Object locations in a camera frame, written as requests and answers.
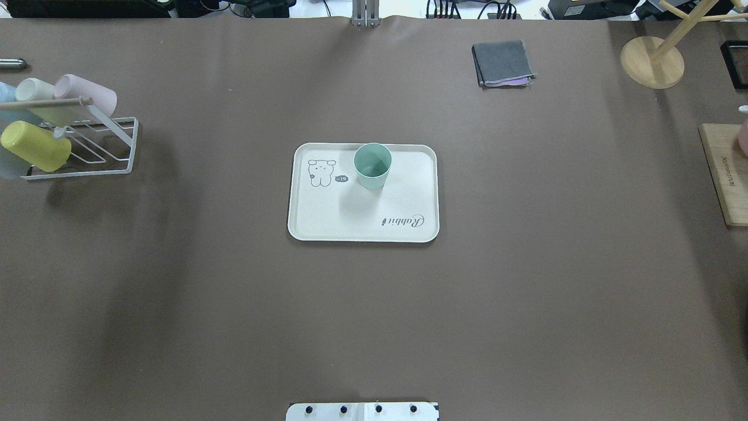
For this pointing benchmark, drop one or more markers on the yellow plastic cup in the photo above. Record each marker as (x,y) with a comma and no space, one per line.
(36,145)

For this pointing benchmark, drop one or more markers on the folded grey cloth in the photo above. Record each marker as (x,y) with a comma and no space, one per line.
(502,64)

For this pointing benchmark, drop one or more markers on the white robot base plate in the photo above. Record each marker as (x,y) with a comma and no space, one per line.
(364,411)

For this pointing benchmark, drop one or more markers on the white rabbit print tray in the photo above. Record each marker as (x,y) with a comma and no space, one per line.
(327,202)

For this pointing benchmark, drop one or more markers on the grey metal clamp bracket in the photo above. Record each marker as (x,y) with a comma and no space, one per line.
(365,13)

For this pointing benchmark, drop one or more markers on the wooden mug tree stand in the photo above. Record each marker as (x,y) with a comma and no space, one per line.
(656,63)

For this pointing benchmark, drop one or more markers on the green plastic cup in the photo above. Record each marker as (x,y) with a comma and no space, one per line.
(372,162)

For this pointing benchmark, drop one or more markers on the silver pen cylinder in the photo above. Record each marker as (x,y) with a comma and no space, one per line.
(13,64)

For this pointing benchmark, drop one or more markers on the pink bowl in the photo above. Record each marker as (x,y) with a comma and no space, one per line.
(743,137)

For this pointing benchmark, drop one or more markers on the cream white plastic cup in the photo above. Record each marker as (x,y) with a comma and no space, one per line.
(32,89)

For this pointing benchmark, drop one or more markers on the pink plastic cup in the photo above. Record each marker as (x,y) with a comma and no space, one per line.
(71,86)

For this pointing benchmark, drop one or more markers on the light blue plastic cup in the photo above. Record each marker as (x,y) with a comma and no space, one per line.
(8,95)

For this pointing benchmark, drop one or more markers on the wooden cutting board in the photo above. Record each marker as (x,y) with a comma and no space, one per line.
(728,167)

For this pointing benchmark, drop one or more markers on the black tray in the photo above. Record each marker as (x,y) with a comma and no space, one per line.
(734,53)

